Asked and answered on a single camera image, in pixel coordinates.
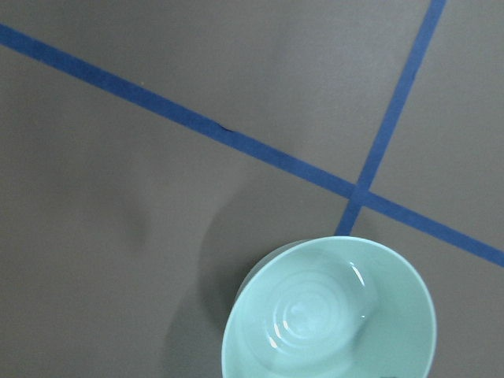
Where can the light green ceramic bowl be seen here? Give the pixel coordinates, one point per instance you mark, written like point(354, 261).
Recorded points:
point(336, 306)

